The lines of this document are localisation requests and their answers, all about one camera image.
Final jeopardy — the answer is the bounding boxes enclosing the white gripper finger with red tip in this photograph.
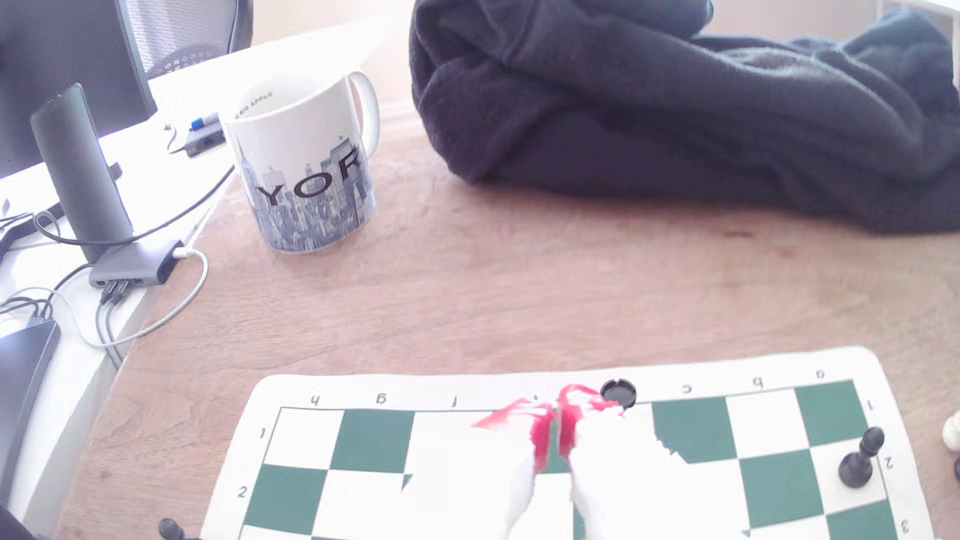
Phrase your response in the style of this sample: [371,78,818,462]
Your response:
[375,401,554,540]
[561,384,747,540]

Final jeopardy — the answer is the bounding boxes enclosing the black chess piece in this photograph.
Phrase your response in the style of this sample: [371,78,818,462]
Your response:
[600,378,639,411]

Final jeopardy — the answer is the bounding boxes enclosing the green and white chess mat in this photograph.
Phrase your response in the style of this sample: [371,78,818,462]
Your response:
[201,346,936,540]

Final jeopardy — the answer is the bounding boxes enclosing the white New York skyline mug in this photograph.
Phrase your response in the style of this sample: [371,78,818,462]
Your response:
[222,69,381,255]

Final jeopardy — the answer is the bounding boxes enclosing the dark grey fleece blanket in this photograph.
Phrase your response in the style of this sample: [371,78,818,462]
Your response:
[408,0,960,235]

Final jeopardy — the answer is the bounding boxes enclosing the grey USB hub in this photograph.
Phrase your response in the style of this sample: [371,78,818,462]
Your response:
[88,238,186,289]

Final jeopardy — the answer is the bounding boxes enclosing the small grey adapter box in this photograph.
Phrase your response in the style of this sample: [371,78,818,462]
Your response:
[183,123,227,159]

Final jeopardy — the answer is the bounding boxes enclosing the dark flat laptop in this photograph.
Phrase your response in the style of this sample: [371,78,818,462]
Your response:
[0,318,62,492]

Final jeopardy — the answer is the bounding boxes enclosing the grey cylindrical speaker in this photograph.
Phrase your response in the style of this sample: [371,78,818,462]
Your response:
[30,82,137,265]

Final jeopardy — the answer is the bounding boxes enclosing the grey mesh office chair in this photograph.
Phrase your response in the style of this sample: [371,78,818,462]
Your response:
[123,0,255,81]

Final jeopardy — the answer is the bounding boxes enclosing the dark computer monitor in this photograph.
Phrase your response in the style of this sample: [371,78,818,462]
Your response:
[0,0,159,180]

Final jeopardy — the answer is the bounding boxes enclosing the white cable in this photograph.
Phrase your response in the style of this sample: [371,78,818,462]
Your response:
[41,247,210,351]

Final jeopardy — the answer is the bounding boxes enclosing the black cable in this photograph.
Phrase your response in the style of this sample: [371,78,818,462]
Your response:
[33,165,237,248]

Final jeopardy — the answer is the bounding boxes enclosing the grey hub cables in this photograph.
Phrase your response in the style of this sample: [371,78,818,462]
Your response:
[93,280,135,370]

